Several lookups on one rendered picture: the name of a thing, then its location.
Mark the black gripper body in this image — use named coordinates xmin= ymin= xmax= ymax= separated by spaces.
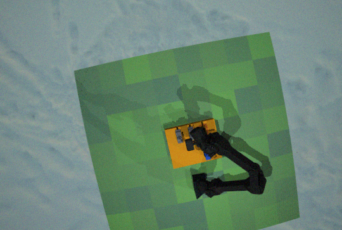
xmin=185 ymin=132 xmax=220 ymax=151

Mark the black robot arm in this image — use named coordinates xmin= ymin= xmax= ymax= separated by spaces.
xmin=190 ymin=127 xmax=267 ymax=198

